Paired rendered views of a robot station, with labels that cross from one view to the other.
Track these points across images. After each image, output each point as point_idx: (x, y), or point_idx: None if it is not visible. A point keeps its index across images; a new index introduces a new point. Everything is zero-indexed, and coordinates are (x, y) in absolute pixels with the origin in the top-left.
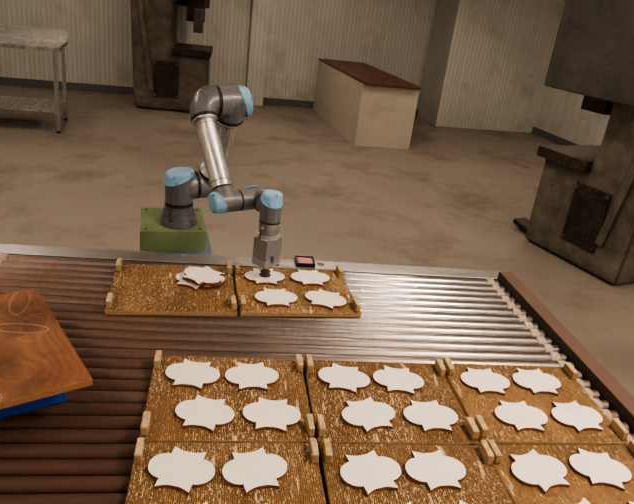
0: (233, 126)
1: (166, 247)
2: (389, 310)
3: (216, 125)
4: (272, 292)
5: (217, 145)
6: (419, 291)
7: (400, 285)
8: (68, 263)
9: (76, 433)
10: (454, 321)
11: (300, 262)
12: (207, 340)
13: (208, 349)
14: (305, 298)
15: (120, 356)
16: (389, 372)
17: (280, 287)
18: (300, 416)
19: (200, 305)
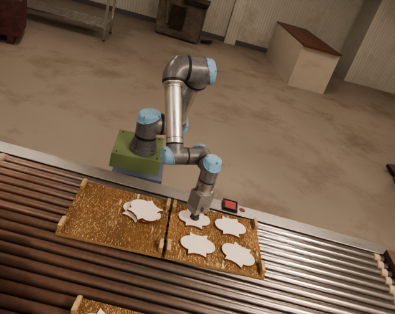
0: (196, 90)
1: (129, 167)
2: (288, 276)
3: (181, 90)
4: (195, 238)
5: (178, 108)
6: (316, 256)
7: (301, 246)
8: (48, 171)
9: None
10: (342, 301)
11: (226, 206)
12: (129, 281)
13: (126, 293)
14: (221, 250)
15: (50, 286)
16: None
17: (204, 232)
18: None
19: (134, 241)
